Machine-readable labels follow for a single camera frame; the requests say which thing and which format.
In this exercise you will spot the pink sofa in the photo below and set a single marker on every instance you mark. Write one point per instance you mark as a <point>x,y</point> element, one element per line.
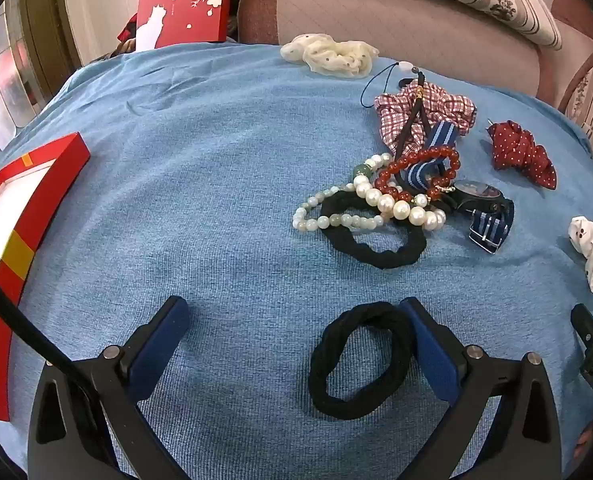
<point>376,15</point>

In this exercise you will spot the blue blanket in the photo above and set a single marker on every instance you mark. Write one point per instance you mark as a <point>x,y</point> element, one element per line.
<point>201,185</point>

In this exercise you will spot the cream scrunchie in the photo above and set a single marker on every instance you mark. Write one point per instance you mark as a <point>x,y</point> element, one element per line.
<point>326,55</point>

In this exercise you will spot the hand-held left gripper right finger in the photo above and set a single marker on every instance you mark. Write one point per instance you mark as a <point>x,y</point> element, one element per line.
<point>434,355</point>

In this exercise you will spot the red polka dot scrunchie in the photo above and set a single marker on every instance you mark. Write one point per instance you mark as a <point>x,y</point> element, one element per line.
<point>516,150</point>

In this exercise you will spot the wooden door frame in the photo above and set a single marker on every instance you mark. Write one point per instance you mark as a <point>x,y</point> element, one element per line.
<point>46,10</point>

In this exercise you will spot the red and black bag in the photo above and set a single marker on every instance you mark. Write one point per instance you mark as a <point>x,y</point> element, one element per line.
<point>126,32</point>

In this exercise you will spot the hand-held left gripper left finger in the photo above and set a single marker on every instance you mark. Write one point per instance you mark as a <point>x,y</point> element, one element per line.
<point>156,345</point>

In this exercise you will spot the glass door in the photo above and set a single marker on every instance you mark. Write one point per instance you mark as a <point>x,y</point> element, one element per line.
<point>6,75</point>

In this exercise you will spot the red plaid scrunchie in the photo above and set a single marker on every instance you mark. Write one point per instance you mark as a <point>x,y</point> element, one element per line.
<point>446,105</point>

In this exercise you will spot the red jewelry tray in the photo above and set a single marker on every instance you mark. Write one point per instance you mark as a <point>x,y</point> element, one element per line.
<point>51,170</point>

